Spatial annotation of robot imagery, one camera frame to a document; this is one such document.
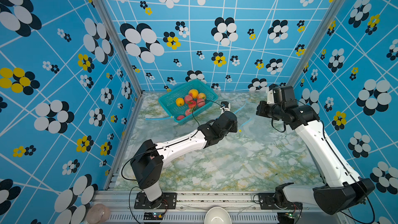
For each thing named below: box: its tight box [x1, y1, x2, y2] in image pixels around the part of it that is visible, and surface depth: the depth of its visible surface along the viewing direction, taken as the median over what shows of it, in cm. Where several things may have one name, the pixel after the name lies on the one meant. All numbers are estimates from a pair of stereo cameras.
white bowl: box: [204, 206, 233, 224], surface depth 69 cm
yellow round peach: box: [175, 97, 185, 107], surface depth 110 cm
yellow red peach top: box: [188, 88, 199, 100], surface depth 114 cm
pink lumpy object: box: [86, 203, 111, 224], surface depth 68 cm
